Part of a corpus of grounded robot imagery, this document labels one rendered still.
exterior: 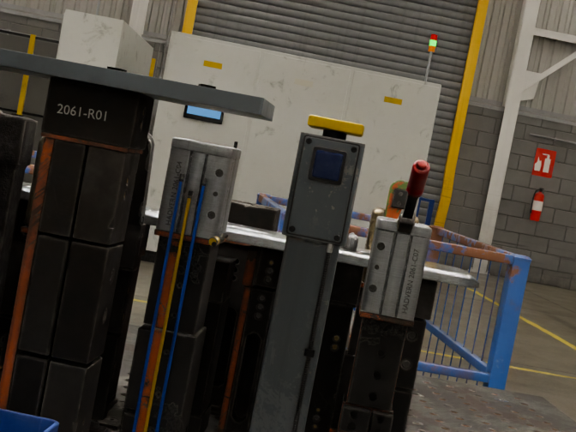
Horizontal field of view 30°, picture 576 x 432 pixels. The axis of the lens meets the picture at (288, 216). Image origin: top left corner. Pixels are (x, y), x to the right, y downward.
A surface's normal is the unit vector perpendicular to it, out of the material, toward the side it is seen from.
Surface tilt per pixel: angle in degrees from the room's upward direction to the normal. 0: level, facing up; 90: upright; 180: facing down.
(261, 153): 90
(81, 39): 90
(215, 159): 90
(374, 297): 90
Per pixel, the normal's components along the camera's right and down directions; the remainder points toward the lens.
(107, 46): 0.02, 0.06
